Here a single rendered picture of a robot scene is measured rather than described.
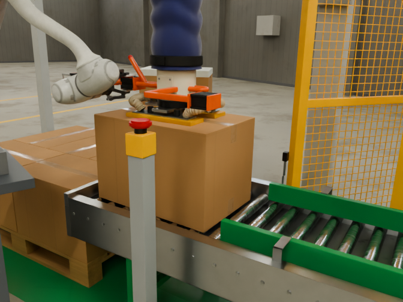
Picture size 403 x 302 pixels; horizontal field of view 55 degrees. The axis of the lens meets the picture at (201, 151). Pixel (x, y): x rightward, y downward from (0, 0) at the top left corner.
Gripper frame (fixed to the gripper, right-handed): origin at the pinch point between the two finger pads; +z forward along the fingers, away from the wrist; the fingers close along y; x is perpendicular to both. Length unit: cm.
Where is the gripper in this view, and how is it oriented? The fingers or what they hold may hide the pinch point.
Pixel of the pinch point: (129, 82)
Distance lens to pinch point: 186.5
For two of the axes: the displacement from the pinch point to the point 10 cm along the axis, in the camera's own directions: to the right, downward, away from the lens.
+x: 8.5, 1.6, -5.0
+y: -0.1, 9.6, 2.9
